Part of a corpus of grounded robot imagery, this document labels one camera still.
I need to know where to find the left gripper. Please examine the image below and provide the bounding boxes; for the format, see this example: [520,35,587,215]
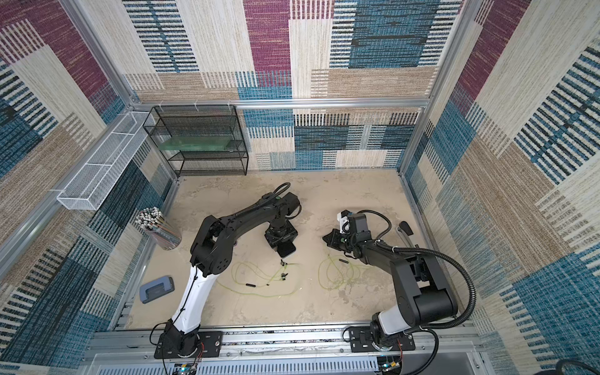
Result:
[269,225,303,255]

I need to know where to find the blue-edged smartphone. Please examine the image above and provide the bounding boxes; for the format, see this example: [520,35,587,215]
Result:
[277,241,296,259]

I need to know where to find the green wired earphones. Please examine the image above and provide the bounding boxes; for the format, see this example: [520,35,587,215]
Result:
[217,260,306,298]
[317,256,364,291]

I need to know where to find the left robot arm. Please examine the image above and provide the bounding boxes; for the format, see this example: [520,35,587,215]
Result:
[154,182,302,359]

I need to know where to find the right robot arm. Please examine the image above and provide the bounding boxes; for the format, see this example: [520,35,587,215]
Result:
[323,210,458,350]

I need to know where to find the green board on shelf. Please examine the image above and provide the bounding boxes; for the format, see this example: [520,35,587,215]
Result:
[158,136,232,152]

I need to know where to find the cup of coloured pencils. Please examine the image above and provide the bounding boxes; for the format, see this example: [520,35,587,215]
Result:
[134,207,181,251]

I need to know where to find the blue grey stapler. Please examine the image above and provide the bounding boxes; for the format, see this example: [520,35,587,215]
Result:
[139,276,175,304]

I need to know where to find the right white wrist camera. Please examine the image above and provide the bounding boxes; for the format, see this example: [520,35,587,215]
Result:
[337,209,353,234]

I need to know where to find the right black corrugated cable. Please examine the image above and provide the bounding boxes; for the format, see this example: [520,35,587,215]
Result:
[355,208,478,329]

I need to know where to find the black corrugated cable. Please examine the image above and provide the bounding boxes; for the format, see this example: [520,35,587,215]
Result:
[243,181,303,221]
[355,208,478,329]

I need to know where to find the left black corrugated cable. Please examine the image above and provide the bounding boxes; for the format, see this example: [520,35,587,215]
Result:
[243,181,303,221]

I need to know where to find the black handled tool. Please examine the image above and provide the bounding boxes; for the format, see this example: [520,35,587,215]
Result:
[395,221,416,248]

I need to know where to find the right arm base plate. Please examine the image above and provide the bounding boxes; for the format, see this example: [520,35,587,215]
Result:
[342,326,416,353]

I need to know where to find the black wire mesh shelf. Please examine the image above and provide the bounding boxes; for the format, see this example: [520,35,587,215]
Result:
[142,105,249,178]

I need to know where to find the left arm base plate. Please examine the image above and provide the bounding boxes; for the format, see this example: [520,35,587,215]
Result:
[154,331,223,359]

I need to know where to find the white wire mesh basket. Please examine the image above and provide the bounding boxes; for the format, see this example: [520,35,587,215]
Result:
[57,111,148,211]

